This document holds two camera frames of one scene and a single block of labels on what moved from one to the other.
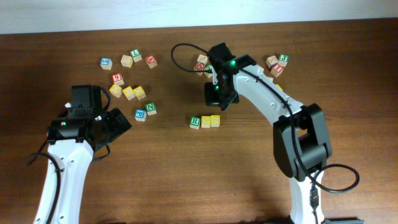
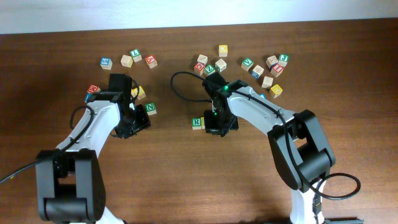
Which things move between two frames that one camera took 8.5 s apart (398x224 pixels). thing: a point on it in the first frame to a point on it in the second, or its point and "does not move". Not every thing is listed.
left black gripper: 118,122 to 144,122
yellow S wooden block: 205,121 does not move
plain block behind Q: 203,59 does not move
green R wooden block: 194,122 does not move
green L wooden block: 135,55 does not move
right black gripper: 212,98 to 211,126
